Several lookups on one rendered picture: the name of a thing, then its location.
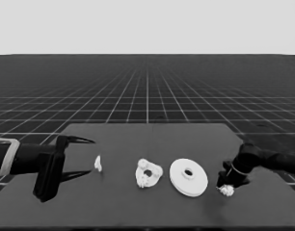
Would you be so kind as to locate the small white T-shaped piece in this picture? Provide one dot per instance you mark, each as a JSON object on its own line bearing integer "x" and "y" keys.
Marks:
{"x": 98, "y": 163}

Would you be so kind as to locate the small white toothed gear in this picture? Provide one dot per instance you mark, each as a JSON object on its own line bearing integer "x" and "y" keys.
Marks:
{"x": 227, "y": 191}
{"x": 140, "y": 184}
{"x": 159, "y": 173}

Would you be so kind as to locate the large thick white disc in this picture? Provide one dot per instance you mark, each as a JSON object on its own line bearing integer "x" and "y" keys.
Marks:
{"x": 179, "y": 183}

